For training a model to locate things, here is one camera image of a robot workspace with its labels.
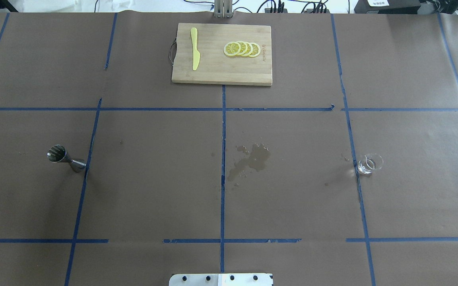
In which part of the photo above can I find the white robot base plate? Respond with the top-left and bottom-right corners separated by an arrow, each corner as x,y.
169,273 -> 274,286

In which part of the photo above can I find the black box with label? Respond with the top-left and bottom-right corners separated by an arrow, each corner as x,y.
354,0 -> 421,14

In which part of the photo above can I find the aluminium frame post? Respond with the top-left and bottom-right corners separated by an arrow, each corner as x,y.
214,0 -> 234,18

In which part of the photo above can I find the steel double jigger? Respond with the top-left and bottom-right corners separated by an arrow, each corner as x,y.
46,145 -> 87,173

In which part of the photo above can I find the front lemon slice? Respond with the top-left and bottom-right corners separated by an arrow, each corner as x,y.
223,41 -> 241,57

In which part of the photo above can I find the yellow plastic knife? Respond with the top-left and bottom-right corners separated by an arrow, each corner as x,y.
190,27 -> 201,71

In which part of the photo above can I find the lemon slice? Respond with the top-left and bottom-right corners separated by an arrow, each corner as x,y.
242,42 -> 253,57
237,41 -> 248,56
223,41 -> 241,57
248,43 -> 261,58

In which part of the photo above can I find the clear glass cup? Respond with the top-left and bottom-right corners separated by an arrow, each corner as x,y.
357,153 -> 384,176

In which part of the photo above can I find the bamboo cutting board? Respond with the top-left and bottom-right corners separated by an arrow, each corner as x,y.
171,22 -> 273,86

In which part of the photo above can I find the rear lemon slice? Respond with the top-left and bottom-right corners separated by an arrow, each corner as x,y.
248,43 -> 261,58

